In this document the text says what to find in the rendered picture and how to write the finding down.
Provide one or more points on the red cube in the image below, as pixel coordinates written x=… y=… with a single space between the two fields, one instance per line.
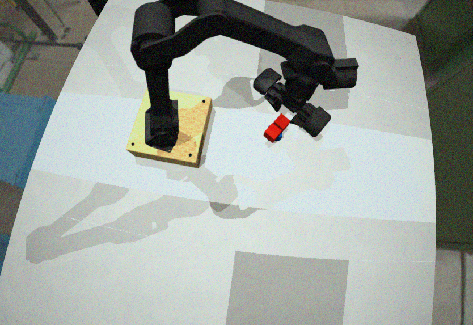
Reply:
x=272 y=132
x=281 y=122

